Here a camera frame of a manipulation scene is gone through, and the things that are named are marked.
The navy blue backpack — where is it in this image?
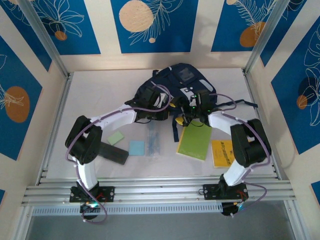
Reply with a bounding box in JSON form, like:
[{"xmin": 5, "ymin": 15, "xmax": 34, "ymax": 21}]
[{"xmin": 124, "ymin": 62, "xmax": 259, "ymax": 143}]

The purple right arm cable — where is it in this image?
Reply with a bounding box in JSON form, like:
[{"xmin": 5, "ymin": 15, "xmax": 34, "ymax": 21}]
[{"xmin": 208, "ymin": 93, "xmax": 273, "ymax": 218}]

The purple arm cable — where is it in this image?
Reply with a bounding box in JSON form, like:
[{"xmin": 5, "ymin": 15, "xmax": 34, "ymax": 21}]
[
  {"xmin": 65, "ymin": 84, "xmax": 172, "ymax": 225},
  {"xmin": 208, "ymin": 93, "xmax": 273, "ymax": 218}
]

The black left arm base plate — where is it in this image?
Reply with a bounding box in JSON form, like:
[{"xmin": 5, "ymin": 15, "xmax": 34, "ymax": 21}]
[{"xmin": 69, "ymin": 186, "xmax": 116, "ymax": 203}]

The black base controller box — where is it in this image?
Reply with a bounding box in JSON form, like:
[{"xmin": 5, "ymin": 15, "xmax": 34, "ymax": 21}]
[
  {"xmin": 79, "ymin": 202, "xmax": 101, "ymax": 221},
  {"xmin": 221, "ymin": 202, "xmax": 245, "ymax": 217}
]

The aluminium corner post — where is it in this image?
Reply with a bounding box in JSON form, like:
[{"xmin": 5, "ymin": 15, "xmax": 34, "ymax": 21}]
[
  {"xmin": 18, "ymin": 0, "xmax": 71, "ymax": 78},
  {"xmin": 242, "ymin": 0, "xmax": 292, "ymax": 76}
]

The yellow orange book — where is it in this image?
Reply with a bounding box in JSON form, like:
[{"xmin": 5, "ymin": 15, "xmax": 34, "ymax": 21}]
[{"xmin": 211, "ymin": 139, "xmax": 236, "ymax": 169}]

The grey slotted cable duct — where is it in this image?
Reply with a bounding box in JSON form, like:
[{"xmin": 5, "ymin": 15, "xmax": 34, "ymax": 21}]
[{"xmin": 31, "ymin": 202, "xmax": 223, "ymax": 216}]

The clear bag of pens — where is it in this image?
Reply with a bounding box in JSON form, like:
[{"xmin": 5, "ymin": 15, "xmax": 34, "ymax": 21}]
[{"xmin": 145, "ymin": 122, "xmax": 163, "ymax": 158}]

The aluminium side rail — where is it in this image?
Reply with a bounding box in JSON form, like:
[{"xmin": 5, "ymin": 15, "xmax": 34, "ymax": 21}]
[
  {"xmin": 36, "ymin": 72, "xmax": 73, "ymax": 186},
  {"xmin": 242, "ymin": 69, "xmax": 282, "ymax": 180}
]

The green notebook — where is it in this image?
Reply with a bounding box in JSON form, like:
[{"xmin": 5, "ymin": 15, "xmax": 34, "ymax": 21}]
[{"xmin": 175, "ymin": 119, "xmax": 213, "ymax": 162}]

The aluminium cross rail frame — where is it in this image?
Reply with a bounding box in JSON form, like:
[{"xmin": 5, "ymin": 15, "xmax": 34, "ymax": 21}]
[{"xmin": 21, "ymin": 176, "xmax": 300, "ymax": 207}]

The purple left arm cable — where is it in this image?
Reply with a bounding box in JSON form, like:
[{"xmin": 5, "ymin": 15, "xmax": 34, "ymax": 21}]
[{"xmin": 65, "ymin": 84, "xmax": 172, "ymax": 225}]

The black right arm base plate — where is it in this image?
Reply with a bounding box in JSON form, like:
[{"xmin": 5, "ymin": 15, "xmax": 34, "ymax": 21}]
[{"xmin": 202, "ymin": 183, "xmax": 248, "ymax": 201}]

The black pencil case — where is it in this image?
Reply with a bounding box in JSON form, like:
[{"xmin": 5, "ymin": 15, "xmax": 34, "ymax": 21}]
[{"xmin": 99, "ymin": 141, "xmax": 130, "ymax": 166}]

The blue sticky note pad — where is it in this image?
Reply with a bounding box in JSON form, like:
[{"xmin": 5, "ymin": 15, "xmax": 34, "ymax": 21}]
[{"xmin": 128, "ymin": 140, "xmax": 146, "ymax": 157}]

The green sticky note pad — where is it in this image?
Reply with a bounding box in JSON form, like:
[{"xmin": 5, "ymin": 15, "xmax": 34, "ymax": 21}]
[{"xmin": 107, "ymin": 131, "xmax": 125, "ymax": 146}]

